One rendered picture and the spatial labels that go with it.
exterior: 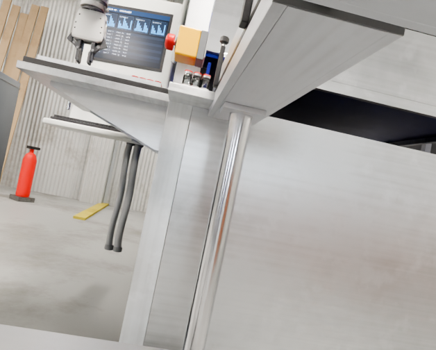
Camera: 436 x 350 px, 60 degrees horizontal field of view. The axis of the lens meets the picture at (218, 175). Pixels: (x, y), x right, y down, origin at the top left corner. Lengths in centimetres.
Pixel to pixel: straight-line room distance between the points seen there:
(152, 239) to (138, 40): 133
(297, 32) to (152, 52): 171
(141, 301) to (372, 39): 86
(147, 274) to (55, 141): 484
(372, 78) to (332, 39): 77
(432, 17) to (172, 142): 76
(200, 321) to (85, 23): 99
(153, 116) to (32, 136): 481
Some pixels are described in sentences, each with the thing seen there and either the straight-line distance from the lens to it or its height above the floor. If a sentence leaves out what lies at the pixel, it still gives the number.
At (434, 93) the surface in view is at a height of 105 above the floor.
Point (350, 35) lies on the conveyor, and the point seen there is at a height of 84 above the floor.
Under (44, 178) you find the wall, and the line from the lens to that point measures 581.
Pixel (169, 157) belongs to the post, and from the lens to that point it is 100.
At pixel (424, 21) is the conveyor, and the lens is 37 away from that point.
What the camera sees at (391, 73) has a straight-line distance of 121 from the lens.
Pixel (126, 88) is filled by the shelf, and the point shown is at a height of 87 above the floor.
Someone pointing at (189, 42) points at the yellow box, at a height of 99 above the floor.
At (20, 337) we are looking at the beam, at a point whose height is 55.
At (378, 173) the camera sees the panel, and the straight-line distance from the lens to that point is 115.
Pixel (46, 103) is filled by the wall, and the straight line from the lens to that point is 587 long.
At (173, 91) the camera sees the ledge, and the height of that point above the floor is 86.
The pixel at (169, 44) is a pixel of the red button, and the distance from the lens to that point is 98.
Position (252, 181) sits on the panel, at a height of 69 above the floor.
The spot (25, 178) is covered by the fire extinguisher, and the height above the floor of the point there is 26.
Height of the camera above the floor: 68
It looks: 1 degrees up
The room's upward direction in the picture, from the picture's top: 12 degrees clockwise
